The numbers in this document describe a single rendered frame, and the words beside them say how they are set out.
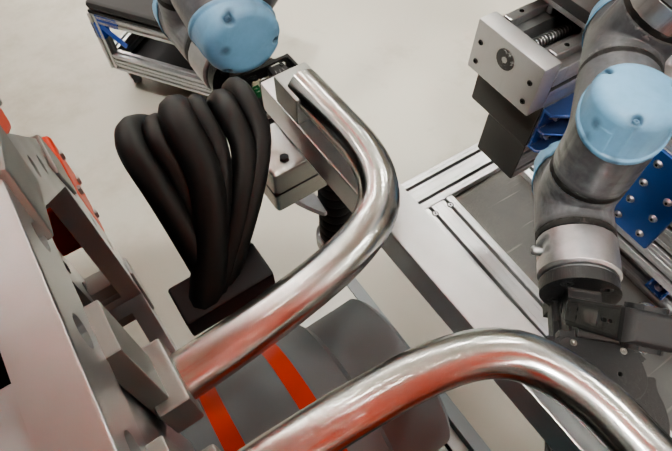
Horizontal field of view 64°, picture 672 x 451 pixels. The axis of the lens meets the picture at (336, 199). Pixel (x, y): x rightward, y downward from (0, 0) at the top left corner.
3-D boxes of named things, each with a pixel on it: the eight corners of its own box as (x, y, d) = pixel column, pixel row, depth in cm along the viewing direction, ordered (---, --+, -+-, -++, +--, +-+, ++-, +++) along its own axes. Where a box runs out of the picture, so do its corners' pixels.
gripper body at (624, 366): (611, 436, 48) (598, 311, 54) (659, 414, 41) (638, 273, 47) (524, 420, 49) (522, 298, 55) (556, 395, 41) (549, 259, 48)
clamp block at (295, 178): (248, 174, 47) (239, 133, 42) (334, 129, 49) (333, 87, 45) (278, 214, 44) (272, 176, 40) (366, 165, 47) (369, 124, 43)
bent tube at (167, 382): (61, 203, 35) (-29, 84, 27) (306, 86, 42) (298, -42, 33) (176, 439, 27) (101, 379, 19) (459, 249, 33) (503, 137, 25)
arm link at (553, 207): (545, 125, 56) (522, 174, 63) (549, 212, 50) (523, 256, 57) (623, 135, 55) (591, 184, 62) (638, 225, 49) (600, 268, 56)
